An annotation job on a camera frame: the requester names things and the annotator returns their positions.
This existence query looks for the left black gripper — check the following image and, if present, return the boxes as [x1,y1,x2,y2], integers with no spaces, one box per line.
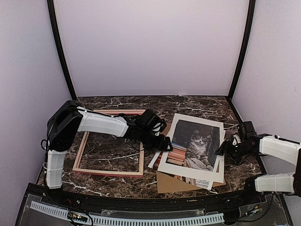
[139,129,173,152]

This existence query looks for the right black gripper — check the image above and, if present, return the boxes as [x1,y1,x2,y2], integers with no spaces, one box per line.
[215,140,253,165]

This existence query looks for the cat and books photo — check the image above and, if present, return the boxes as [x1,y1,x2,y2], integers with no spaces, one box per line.
[148,119,222,190]

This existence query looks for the pink wooden picture frame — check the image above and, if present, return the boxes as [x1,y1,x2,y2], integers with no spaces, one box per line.
[72,109,146,178]

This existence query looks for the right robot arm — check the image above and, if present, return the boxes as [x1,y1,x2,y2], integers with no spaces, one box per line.
[215,121,301,204]

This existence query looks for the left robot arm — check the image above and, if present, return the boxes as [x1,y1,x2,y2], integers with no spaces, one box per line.
[41,101,173,205]

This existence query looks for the brown cardboard backing board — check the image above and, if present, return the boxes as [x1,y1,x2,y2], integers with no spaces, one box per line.
[157,120,224,193]

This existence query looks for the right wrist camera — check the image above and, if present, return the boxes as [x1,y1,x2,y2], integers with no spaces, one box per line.
[232,133,242,147]

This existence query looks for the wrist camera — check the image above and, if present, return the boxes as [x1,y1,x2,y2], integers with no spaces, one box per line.
[152,119,167,136]
[232,133,242,147]

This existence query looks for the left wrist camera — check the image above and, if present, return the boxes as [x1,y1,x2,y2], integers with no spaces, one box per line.
[152,119,167,136]

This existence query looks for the black front rail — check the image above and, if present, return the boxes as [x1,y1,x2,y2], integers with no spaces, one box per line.
[28,186,271,214]

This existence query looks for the white slotted cable duct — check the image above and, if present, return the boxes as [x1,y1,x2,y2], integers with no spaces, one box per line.
[30,201,224,226]

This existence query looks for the right black corner post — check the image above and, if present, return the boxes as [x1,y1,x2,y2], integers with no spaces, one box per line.
[228,0,256,100]

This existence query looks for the black corner post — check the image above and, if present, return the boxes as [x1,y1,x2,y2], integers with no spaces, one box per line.
[228,0,256,100]
[47,0,77,100]

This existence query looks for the left black corner post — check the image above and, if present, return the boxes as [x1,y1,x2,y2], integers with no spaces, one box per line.
[47,0,77,100]

